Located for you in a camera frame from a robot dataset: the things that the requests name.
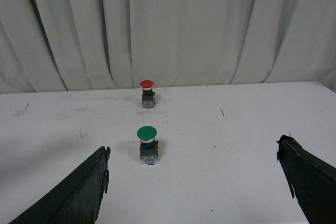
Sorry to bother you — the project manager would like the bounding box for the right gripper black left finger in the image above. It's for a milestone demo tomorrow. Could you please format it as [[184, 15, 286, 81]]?
[[11, 146, 111, 223]]

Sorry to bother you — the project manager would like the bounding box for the red push button switch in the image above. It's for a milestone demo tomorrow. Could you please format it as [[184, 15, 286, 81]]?
[[140, 80, 155, 109]]

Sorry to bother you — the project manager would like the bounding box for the white pleated curtain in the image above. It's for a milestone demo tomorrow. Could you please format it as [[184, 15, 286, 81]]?
[[1, 0, 335, 93]]

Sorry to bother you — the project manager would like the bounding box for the green push button switch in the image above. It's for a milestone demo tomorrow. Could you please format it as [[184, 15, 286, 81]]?
[[137, 125, 159, 165]]

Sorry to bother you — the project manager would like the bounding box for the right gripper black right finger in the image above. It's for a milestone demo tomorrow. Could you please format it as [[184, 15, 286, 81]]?
[[277, 135, 335, 223]]

